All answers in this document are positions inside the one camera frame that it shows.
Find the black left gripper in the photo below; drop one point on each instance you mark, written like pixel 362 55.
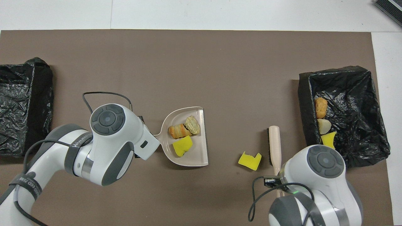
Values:
pixel 140 119

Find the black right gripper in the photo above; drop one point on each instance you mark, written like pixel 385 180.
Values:
pixel 280 182

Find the striped croissant piece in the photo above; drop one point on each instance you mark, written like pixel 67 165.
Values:
pixel 177 131

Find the beige hand brush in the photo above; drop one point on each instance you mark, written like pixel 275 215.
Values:
pixel 274 141

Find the pale bread piece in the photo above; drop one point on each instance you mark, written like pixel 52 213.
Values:
pixel 193 125

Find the beige plastic dustpan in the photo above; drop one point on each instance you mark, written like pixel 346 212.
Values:
pixel 198 152

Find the green and yellow sponge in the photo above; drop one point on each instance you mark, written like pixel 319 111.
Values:
pixel 328 140

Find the pale toast slice piece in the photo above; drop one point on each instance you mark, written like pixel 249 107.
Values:
pixel 324 125

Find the brown bread roll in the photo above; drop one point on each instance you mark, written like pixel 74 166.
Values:
pixel 321 107

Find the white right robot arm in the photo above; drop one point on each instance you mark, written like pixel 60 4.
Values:
pixel 323 163

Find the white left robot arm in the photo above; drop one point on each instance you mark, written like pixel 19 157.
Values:
pixel 106 141

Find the black bag lined bin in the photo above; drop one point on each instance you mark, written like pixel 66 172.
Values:
pixel 22 106
pixel 355 94

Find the notched yellow sponge piece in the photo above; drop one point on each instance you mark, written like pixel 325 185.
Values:
pixel 249 160

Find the brown table mat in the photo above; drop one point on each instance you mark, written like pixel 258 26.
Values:
pixel 157 56

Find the dark ribbed box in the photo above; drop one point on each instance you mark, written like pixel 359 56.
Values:
pixel 389 9

